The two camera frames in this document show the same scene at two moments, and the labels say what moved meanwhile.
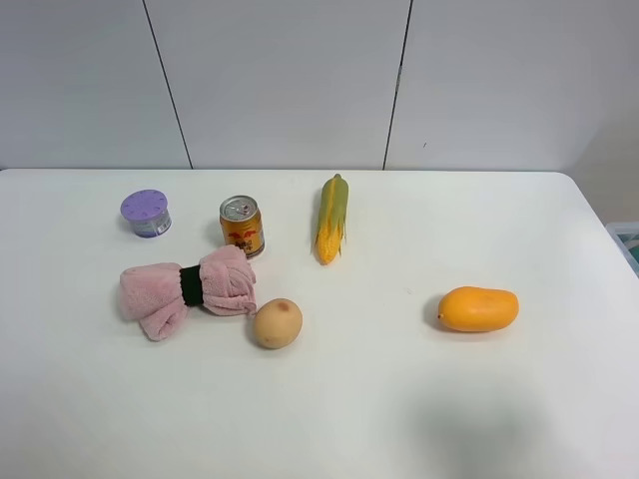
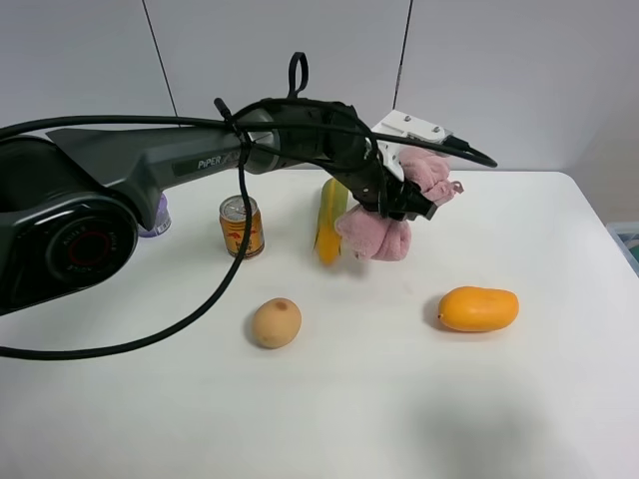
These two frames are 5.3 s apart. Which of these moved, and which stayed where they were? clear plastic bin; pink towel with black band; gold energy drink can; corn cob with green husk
Moved: pink towel with black band
Stayed: clear plastic bin; gold energy drink can; corn cob with green husk
